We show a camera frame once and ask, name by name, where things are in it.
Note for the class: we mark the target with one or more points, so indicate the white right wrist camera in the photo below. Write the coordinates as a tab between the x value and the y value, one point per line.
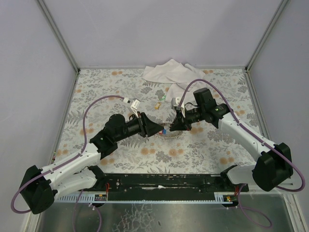
176	106

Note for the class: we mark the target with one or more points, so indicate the white crumpled cloth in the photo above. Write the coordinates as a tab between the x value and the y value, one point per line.
174	73

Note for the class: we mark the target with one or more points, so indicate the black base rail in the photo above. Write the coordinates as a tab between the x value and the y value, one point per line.
173	184

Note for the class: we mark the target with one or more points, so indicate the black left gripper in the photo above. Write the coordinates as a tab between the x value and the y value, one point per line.
143	124

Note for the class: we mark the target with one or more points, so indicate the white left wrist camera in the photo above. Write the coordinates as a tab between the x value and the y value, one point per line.
132	105

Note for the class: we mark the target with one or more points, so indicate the grey left corner post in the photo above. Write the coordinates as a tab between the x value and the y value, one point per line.
57	34

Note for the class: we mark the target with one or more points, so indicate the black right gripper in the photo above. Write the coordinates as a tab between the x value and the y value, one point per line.
183	119

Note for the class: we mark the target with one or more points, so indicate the white slotted cable duct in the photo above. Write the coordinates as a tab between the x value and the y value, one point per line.
151	198

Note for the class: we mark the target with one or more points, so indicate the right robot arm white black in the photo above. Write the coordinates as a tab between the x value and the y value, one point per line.
272	165

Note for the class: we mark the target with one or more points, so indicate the grey aluminium corner post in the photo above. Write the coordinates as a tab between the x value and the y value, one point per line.
275	18

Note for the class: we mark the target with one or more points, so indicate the white disc with keyrings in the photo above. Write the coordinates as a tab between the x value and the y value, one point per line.
170	134

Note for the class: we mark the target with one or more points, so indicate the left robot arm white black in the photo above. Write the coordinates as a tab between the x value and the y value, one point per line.
40	187

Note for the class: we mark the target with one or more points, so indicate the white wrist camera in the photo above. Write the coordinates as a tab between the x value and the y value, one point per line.
132	105
176	106

